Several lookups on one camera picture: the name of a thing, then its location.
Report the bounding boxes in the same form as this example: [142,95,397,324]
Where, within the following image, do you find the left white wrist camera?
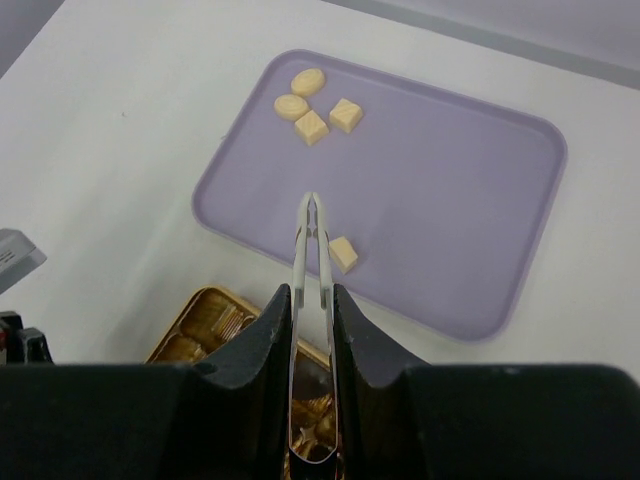
[0,228,47,294]

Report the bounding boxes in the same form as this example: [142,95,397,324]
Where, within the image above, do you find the white chocolate piece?
[294,110,329,146]
[329,236,358,274]
[290,68,326,98]
[273,94,310,122]
[329,98,364,133]

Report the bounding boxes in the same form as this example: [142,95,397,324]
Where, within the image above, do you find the gold chocolate box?
[147,286,335,460]

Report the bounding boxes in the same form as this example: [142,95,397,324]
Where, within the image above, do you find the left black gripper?
[0,311,53,366]

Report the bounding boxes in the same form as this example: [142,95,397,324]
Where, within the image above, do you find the white tongs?
[288,190,342,466]

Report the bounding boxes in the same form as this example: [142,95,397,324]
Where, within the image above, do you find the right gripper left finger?
[169,284,292,479]

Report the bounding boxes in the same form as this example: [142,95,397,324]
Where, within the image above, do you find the purple plastic tray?
[192,50,568,341]

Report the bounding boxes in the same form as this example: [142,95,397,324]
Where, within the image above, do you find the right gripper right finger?
[332,284,440,479]

